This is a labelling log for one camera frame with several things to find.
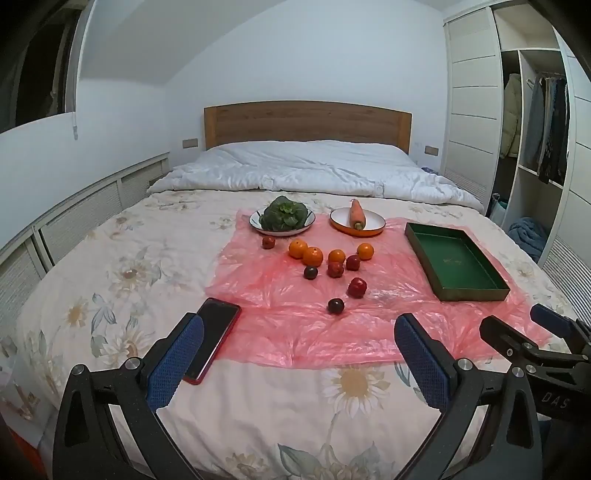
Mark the black patterned hanging garment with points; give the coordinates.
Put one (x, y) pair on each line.
(554, 134)

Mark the carrot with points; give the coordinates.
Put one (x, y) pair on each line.
(356, 214)

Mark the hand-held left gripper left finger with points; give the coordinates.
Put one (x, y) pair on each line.
(178, 364)

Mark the green leafy vegetable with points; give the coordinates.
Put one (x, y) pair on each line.
(284, 213)

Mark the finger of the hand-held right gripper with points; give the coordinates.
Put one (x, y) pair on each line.
(551, 318)
(501, 334)

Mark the dark plum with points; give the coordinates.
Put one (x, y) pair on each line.
(310, 273)
(336, 305)

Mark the red smartphone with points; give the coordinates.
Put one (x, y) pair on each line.
(217, 323)

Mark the small dark red fruit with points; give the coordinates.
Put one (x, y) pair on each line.
(268, 242)

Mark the blue blanket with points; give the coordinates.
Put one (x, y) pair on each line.
(528, 237)

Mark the white bag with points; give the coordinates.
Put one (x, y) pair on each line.
(498, 210)

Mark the green rectangular tray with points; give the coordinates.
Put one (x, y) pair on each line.
(457, 263)

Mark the white wardrobe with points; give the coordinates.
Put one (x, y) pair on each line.
(471, 92)

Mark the red apple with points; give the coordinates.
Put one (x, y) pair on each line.
(357, 287)
(335, 269)
(353, 262)

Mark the white plate with dark rim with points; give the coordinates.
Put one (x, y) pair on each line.
(255, 220)

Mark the beige hanging jacket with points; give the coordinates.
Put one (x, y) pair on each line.
(510, 120)

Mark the orange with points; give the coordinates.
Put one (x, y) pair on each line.
(336, 256)
(313, 256)
(298, 249)
(365, 251)

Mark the pink plastic sheet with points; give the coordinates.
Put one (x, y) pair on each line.
(286, 323)

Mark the white duvet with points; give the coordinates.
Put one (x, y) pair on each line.
(314, 168)

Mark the grey hanging garment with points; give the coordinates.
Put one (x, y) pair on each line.
(534, 124)

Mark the orange enamel plate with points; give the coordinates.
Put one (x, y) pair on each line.
(341, 218)

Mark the wooden headboard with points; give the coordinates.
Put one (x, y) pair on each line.
(304, 122)

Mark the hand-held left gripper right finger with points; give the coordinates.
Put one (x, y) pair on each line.
(425, 364)

